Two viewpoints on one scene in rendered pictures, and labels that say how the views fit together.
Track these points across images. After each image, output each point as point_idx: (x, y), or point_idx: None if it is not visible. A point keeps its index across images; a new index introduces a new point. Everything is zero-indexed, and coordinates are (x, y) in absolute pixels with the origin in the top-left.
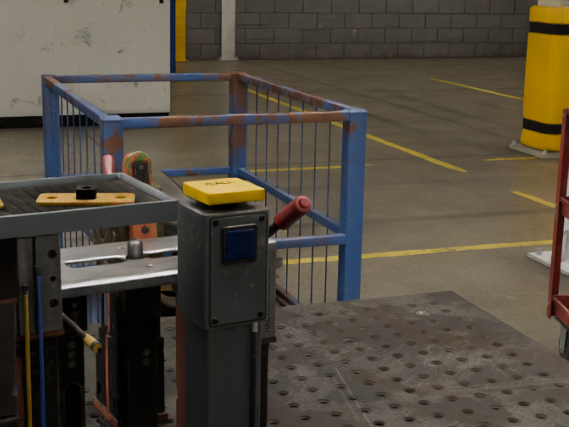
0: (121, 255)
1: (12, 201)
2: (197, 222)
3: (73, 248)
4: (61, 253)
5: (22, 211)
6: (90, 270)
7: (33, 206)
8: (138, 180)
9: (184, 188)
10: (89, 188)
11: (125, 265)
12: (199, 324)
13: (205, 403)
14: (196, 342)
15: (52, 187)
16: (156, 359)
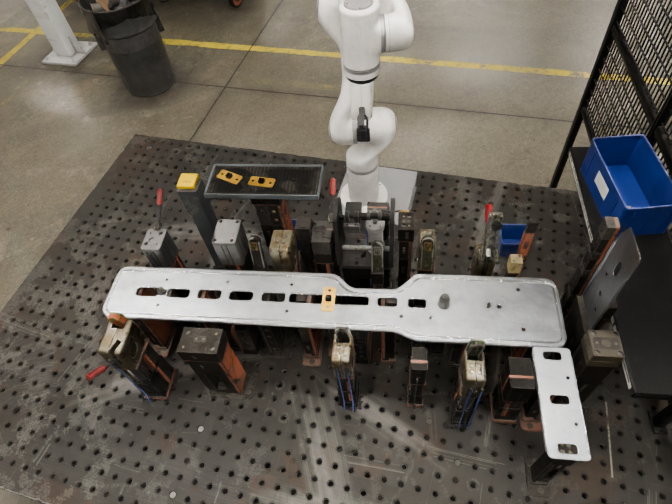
0: (165, 295)
1: (245, 183)
2: (201, 182)
3: (173, 312)
4: (181, 307)
5: (249, 173)
6: (187, 283)
7: (243, 177)
8: (207, 183)
9: (194, 186)
10: (228, 173)
11: (173, 283)
12: (210, 201)
13: (215, 216)
14: (209, 211)
15: (227, 192)
16: None
